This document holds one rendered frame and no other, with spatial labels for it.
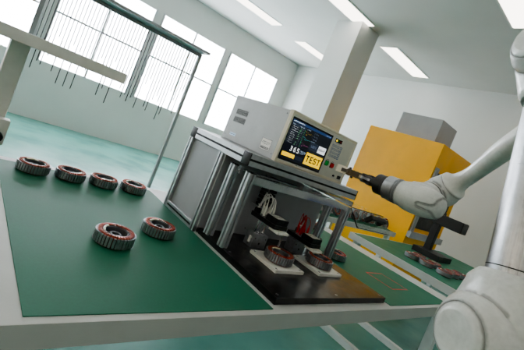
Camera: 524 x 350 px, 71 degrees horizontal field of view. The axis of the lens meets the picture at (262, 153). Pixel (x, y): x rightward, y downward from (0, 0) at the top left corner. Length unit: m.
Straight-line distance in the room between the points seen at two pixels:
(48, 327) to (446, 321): 0.70
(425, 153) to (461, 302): 4.31
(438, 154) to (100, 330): 4.55
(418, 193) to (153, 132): 7.07
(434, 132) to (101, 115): 5.77
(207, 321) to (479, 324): 0.55
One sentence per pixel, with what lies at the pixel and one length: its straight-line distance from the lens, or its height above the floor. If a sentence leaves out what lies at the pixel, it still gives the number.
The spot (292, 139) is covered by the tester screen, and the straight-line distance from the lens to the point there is 1.40.
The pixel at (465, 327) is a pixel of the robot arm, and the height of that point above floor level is 1.00.
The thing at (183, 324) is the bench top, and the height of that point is 0.73.
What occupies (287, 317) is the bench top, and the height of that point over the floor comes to 0.73.
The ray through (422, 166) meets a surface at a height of 1.61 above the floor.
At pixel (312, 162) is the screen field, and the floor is 1.16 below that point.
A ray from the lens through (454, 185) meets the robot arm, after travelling 1.41.
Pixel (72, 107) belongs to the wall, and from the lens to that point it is 7.50.
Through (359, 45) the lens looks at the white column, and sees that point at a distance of 5.76.
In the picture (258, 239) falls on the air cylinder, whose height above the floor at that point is 0.81.
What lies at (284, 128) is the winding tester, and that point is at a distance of 1.37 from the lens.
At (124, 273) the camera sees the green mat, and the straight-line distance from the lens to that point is 0.98.
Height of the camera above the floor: 1.18
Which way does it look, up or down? 2 degrees down
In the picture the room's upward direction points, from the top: 22 degrees clockwise
